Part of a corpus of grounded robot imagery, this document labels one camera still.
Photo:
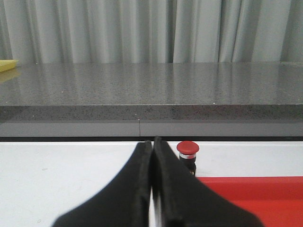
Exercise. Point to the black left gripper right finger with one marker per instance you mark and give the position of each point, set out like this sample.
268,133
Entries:
181,200

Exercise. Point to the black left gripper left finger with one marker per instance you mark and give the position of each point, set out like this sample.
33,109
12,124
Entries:
124,202

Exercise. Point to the red mushroom push button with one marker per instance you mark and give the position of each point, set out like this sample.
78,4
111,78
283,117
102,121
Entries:
187,154

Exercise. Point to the red plastic tray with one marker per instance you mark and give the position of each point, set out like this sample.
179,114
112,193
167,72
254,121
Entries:
276,201

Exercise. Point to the grey stone counter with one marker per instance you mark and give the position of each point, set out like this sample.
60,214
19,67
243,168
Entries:
259,99

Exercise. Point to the yellow tray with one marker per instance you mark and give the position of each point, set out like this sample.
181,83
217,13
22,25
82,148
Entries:
7,65

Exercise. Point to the grey curtain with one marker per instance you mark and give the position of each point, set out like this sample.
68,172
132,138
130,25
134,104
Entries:
110,31

